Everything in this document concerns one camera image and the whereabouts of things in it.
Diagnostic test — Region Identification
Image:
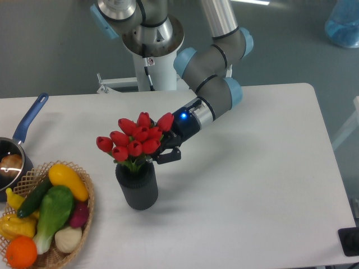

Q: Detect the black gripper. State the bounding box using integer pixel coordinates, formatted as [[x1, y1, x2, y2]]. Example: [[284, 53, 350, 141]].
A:
[[145, 108, 200, 164]]

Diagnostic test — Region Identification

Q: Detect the red tulip bouquet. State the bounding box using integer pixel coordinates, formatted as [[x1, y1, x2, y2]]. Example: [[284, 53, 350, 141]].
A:
[[96, 112, 174, 175]]

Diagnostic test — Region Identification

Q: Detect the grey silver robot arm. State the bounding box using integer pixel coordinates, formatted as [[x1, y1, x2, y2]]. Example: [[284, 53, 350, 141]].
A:
[[90, 1, 254, 164]]

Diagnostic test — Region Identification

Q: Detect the dark grey ribbed vase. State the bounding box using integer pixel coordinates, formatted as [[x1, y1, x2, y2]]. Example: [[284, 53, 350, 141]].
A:
[[116, 163, 158, 211]]

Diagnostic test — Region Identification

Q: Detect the yellow squash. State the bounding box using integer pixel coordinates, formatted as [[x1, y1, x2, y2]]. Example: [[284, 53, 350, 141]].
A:
[[48, 164, 89, 202]]

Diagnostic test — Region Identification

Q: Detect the purple red onion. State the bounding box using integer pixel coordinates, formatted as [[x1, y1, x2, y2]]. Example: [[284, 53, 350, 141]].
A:
[[68, 202, 89, 228]]

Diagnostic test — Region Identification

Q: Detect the green bok choy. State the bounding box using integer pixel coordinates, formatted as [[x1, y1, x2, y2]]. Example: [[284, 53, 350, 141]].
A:
[[33, 185, 75, 255]]

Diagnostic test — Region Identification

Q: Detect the white garlic bulb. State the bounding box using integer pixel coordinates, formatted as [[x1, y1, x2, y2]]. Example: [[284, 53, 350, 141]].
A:
[[54, 226, 82, 253]]

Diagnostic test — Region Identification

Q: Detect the dark green cucumber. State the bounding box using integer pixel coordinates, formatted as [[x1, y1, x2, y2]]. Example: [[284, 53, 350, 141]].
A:
[[17, 178, 53, 218]]

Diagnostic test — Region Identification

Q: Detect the brown bread roll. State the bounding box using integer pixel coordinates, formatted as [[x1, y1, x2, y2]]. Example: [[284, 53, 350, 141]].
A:
[[1, 154, 23, 178]]

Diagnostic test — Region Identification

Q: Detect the yellow banana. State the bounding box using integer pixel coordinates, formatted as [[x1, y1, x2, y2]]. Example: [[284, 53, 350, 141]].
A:
[[6, 188, 25, 211]]

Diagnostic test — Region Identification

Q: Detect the yellow bell pepper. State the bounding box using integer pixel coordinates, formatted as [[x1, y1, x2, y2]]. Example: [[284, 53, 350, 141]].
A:
[[1, 214, 37, 241]]

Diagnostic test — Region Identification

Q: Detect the orange fruit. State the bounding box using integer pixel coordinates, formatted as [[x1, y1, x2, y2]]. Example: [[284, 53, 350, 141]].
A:
[[5, 236, 38, 268]]

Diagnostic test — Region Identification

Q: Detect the black device at edge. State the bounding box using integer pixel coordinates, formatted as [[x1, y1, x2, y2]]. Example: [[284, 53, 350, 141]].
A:
[[338, 227, 358, 257]]

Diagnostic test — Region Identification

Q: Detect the blue plastic bag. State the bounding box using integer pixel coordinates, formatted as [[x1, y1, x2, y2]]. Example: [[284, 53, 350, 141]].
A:
[[325, 1, 358, 48]]

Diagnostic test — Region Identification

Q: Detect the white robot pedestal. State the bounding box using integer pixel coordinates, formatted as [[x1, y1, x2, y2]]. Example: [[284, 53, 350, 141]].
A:
[[132, 52, 177, 91]]

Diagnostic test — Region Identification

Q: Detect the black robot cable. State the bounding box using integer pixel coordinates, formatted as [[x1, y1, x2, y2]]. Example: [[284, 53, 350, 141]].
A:
[[141, 43, 156, 92]]

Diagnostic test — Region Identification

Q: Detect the white table clamp bracket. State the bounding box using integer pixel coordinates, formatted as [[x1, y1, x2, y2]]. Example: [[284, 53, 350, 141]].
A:
[[96, 65, 233, 94]]

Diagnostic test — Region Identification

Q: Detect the blue handled saucepan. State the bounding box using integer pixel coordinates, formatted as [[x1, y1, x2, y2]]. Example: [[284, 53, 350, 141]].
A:
[[1, 93, 49, 202]]

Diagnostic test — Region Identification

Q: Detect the white metal frame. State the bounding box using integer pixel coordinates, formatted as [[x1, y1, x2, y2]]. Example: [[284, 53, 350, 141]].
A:
[[332, 96, 358, 151]]

